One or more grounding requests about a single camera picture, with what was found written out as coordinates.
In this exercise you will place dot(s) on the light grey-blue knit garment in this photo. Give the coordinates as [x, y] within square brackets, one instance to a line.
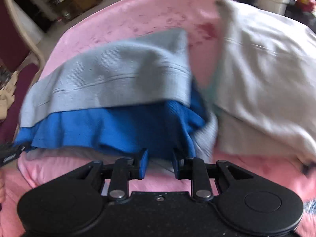
[111, 74]

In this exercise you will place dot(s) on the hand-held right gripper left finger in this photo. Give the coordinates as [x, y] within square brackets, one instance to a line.
[143, 165]

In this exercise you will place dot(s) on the pink printed blanket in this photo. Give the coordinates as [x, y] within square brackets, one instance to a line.
[123, 17]

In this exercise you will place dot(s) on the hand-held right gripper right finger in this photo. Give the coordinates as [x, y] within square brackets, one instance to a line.
[175, 165]

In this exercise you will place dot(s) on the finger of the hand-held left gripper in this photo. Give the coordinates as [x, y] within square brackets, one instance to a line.
[21, 148]

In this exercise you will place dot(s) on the beige garment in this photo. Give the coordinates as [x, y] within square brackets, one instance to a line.
[6, 98]

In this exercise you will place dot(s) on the large maroon banquet chair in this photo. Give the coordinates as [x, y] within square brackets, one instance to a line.
[12, 42]

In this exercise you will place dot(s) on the white garment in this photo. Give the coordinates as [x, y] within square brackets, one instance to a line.
[266, 66]

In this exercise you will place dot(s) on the blue garment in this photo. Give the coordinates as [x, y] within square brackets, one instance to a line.
[111, 128]

